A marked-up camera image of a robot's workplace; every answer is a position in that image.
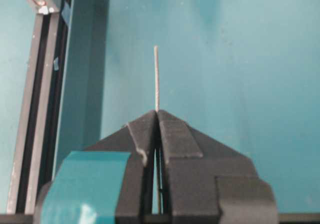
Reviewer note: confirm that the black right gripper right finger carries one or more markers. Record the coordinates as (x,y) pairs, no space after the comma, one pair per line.
(210,182)

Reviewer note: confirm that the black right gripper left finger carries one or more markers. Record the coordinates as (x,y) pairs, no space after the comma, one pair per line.
(108,182)

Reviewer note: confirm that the black aluminium frame rail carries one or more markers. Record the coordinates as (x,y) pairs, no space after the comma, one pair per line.
(33,159)

